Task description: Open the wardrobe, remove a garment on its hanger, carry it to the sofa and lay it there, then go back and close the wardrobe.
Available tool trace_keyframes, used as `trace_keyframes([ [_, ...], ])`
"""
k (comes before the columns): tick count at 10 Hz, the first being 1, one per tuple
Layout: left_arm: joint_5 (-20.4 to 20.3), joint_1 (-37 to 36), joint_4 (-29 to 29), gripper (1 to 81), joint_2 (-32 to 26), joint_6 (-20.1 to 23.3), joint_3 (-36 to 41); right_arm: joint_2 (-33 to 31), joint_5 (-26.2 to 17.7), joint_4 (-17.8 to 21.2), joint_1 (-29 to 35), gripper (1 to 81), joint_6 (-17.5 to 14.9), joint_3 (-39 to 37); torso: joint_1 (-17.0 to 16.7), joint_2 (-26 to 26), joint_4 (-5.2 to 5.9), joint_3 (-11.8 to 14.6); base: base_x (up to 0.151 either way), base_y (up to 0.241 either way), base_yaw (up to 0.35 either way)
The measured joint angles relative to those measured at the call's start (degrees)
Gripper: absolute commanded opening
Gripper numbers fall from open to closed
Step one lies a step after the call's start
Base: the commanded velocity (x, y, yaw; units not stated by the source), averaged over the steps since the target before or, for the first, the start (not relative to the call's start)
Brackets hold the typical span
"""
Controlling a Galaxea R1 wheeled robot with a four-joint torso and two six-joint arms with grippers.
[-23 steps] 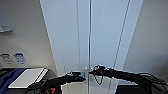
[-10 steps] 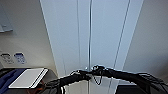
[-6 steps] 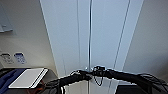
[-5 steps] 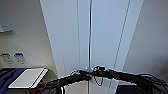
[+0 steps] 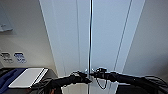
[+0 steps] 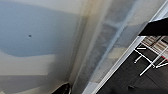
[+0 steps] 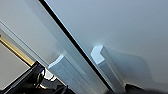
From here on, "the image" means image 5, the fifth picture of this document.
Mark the white first aid box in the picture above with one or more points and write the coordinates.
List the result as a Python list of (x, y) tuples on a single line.
[(5, 20)]

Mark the orange metal bin frame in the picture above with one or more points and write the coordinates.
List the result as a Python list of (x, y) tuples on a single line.
[(52, 90)]

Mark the white wardrobe door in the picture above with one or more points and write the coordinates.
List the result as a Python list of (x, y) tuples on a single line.
[(111, 33), (66, 33)]

